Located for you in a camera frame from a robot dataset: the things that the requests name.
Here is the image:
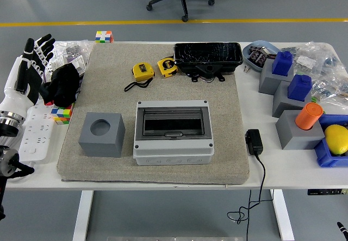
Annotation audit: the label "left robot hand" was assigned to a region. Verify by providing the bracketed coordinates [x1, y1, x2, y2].
[0, 33, 57, 117]

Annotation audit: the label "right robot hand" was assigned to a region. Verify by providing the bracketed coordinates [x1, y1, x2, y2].
[336, 221, 348, 241]

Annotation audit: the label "smoky transparent box lid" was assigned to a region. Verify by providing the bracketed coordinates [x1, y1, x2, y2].
[135, 107, 213, 140]

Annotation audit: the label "orange cylinder battery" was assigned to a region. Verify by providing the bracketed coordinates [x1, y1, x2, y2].
[295, 102, 324, 131]

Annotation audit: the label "grey plastic junction box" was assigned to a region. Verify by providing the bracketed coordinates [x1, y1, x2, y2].
[133, 100, 215, 166]

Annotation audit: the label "black table control panel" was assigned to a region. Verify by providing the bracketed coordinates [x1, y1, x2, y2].
[307, 188, 348, 196]

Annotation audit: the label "white power strip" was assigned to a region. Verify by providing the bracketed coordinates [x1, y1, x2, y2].
[18, 101, 57, 162]

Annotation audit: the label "colourful puzzle cube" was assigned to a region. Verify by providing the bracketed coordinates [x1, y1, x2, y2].
[51, 103, 76, 126]

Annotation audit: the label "black cloth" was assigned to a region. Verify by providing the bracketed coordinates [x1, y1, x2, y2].
[39, 63, 81, 108]

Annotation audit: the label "white table leg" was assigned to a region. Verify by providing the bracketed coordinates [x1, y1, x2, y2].
[271, 189, 295, 241]
[72, 189, 95, 241]

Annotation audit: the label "clear bag of small parts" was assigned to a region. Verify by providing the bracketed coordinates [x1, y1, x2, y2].
[45, 40, 95, 83]

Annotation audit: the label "blue storage bin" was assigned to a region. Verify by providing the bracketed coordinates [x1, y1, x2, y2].
[314, 113, 348, 168]

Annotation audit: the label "grey-brown mat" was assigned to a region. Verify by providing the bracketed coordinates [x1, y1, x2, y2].
[56, 42, 250, 185]

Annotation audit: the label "yellow lemon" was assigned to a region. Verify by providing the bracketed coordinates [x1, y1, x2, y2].
[324, 124, 348, 156]

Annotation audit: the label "grey holder block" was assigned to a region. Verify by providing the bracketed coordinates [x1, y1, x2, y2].
[258, 58, 295, 95]
[78, 112, 126, 158]
[275, 109, 326, 151]
[271, 81, 313, 119]

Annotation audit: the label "puzzle cube with white face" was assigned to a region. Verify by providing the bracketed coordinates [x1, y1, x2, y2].
[95, 30, 114, 44]

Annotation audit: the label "black power adapter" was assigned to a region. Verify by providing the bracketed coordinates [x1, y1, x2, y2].
[244, 128, 264, 156]

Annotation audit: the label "blue block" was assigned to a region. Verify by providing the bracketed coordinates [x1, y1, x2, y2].
[271, 51, 294, 77]
[287, 74, 313, 102]

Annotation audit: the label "yellow tape measure 5m print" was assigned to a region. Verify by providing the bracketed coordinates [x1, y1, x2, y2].
[157, 57, 179, 76]

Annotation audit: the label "clear bags of components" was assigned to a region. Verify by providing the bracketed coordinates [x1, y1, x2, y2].
[281, 41, 348, 108]

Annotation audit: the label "black plastic tray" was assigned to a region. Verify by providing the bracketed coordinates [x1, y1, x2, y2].
[173, 42, 244, 83]

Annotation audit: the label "light blue dish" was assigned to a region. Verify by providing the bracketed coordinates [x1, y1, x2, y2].
[241, 40, 282, 72]

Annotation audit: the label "dark purple component pack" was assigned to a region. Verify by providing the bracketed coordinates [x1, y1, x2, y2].
[248, 46, 269, 65]

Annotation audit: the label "black adapter cord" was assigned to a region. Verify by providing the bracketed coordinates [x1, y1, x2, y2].
[227, 153, 274, 241]

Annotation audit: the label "yellow tape measure with strap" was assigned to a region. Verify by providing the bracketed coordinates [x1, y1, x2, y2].
[124, 62, 156, 92]

